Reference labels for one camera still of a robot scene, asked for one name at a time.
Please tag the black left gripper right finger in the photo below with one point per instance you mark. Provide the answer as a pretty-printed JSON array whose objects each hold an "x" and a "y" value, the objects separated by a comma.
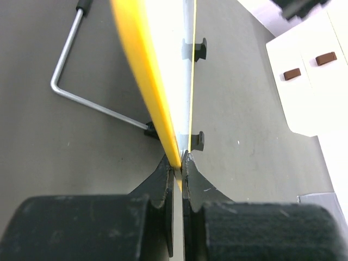
[{"x": 196, "y": 191}]

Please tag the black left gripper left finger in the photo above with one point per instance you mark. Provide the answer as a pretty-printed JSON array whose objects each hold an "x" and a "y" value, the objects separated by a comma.
[{"x": 157, "y": 236}]

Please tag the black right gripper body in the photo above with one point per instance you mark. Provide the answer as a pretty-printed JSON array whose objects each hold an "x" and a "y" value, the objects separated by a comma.
[{"x": 297, "y": 8}]

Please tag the yellow framed whiteboard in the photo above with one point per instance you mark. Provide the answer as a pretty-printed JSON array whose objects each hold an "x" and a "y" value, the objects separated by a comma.
[{"x": 158, "y": 38}]

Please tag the white drawer cabinet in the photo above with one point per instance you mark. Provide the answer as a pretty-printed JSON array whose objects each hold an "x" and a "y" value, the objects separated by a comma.
[{"x": 309, "y": 64}]

